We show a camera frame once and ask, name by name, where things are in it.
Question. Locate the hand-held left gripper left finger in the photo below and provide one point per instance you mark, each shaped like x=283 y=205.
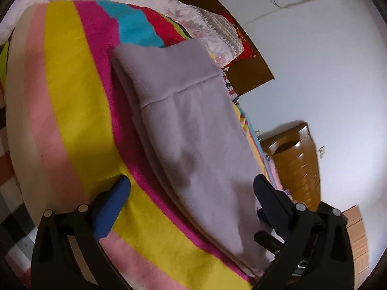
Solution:
x=112 y=208

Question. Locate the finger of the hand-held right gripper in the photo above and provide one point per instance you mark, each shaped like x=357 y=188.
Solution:
x=267 y=240

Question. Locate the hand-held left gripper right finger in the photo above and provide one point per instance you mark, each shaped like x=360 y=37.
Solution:
x=272 y=205

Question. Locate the lilac fleece pants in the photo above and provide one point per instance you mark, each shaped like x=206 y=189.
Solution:
x=196 y=133

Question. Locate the pink floral bedsheet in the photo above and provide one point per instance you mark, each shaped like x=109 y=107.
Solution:
x=276 y=175

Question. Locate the brown wooden nightstand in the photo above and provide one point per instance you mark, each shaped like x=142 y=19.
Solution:
x=296 y=163

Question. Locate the light wooden wardrobe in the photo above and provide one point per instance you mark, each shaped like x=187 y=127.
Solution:
x=358 y=241

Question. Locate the checkered cloth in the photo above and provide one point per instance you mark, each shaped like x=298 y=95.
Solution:
x=10 y=205

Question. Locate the colourful striped blanket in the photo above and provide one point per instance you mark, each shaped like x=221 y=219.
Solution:
x=75 y=96

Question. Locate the plaid cloth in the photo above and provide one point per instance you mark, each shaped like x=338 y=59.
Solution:
x=230 y=86

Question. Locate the plain dark wooden headboard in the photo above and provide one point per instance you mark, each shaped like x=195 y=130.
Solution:
x=251 y=75

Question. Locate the red patterned pillow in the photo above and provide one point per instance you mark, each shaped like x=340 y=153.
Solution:
x=246 y=50

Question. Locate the grey zigzag patterned pillow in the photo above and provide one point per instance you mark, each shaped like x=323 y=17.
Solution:
x=220 y=27

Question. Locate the white wall socket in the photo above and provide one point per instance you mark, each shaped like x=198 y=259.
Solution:
x=321 y=151

